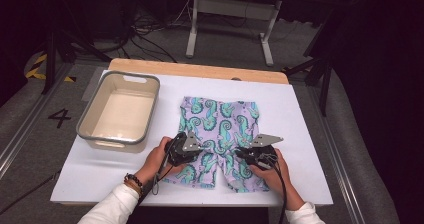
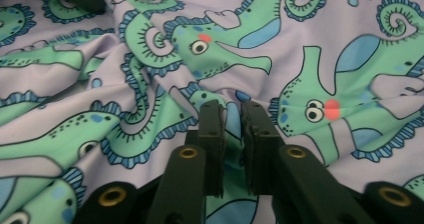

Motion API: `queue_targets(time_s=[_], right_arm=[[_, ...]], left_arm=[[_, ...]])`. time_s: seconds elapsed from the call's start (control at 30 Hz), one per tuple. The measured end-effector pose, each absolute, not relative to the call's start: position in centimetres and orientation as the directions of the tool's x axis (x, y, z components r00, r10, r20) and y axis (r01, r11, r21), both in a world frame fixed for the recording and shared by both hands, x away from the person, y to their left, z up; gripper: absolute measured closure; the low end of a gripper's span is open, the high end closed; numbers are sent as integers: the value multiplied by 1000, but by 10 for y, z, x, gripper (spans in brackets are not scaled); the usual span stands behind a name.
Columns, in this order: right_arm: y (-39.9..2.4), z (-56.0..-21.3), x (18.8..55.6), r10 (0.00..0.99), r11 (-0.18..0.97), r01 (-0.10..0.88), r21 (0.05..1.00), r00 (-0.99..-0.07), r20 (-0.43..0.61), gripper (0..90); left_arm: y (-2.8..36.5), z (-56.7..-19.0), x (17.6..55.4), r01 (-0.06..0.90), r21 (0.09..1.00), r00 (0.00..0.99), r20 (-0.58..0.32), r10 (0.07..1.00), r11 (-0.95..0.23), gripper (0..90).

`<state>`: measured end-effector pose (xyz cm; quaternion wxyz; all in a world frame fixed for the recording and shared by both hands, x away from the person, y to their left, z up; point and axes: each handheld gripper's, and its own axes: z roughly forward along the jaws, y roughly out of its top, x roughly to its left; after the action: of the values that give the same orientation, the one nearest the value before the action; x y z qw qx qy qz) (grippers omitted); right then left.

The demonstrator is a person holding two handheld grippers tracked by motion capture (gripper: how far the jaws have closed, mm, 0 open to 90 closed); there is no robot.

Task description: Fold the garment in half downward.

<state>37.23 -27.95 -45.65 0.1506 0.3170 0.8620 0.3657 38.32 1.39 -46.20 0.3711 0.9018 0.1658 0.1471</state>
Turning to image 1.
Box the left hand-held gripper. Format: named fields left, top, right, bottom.
left=164, top=131, right=205, bottom=167

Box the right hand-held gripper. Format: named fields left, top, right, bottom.
left=234, top=133, right=284, bottom=171

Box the purple seahorse print garment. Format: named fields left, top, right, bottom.
left=162, top=96, right=271, bottom=194

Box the beige plastic bin grey rim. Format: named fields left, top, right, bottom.
left=75, top=70, right=161, bottom=154

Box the person's right hand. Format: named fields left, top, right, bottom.
left=249, top=148, right=296, bottom=202

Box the person's left hand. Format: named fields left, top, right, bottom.
left=134, top=136, right=187, bottom=187

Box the wooden table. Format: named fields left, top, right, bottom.
left=108, top=57, right=290, bottom=85

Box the black metal stand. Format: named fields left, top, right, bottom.
left=283, top=3, right=338, bottom=117

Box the black tripod stand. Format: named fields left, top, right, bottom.
left=41, top=27, right=113, bottom=95

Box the yellow black hazard tape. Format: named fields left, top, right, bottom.
left=25, top=53, right=77, bottom=83

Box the left hand-held gripper cable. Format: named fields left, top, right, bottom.
left=151, top=150, right=171, bottom=196

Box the hand-held gripper cable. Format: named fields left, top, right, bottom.
left=151, top=150, right=171, bottom=196
left=266, top=160, right=289, bottom=224

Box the right hand-held gripper cable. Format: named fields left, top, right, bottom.
left=266, top=160, right=289, bottom=224

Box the dark bead bracelet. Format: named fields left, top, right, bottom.
left=123, top=172, right=145, bottom=198

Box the metal floor rail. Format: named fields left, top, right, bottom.
left=308, top=85, right=368, bottom=224
left=0, top=63, right=73, bottom=180

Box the tangle of black floor cables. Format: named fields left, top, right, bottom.
left=109, top=0, right=198, bottom=63

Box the white frame desk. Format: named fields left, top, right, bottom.
left=185, top=0, right=324, bottom=67

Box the thin black floor cable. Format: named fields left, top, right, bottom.
left=0, top=170, right=63, bottom=216

